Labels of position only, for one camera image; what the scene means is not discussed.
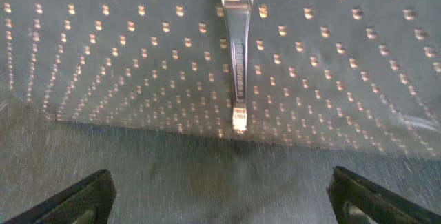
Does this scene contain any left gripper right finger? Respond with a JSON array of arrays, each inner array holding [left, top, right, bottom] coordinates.
[[326, 165, 441, 224]]

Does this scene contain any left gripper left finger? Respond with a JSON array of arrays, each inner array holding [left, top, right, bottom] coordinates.
[[0, 168, 117, 224]]

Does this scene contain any wrench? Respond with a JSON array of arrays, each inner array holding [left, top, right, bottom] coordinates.
[[220, 0, 258, 134]]

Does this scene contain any black pegboard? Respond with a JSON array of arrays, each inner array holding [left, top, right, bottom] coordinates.
[[0, 0, 441, 159]]

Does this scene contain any metal hook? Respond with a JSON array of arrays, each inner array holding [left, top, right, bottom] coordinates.
[[399, 112, 440, 132]]

